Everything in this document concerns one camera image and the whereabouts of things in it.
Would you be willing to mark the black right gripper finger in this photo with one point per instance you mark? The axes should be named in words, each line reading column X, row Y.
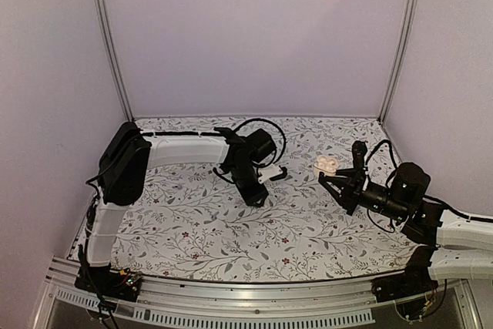
column 349, row 173
column 335, row 186

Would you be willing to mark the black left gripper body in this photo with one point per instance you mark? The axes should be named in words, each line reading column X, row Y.
column 242, row 179

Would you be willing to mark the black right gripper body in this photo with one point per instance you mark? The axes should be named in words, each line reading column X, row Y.
column 355, row 189

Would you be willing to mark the cream earbud charging case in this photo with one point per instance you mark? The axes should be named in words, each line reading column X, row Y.
column 326, row 165

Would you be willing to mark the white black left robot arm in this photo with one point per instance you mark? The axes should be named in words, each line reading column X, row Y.
column 132, row 152

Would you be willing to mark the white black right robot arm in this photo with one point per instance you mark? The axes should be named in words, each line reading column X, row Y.
column 452, row 244

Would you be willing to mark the floral patterned table mat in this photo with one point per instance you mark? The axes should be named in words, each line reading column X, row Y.
column 191, row 224

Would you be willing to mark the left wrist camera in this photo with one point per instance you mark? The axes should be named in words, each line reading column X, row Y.
column 271, row 173

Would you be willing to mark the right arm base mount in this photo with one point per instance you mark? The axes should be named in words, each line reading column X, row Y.
column 413, row 294

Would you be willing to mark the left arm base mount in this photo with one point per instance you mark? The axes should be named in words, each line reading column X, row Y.
column 122, row 284

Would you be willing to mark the front aluminium rail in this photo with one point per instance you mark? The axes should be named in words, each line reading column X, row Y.
column 172, row 303

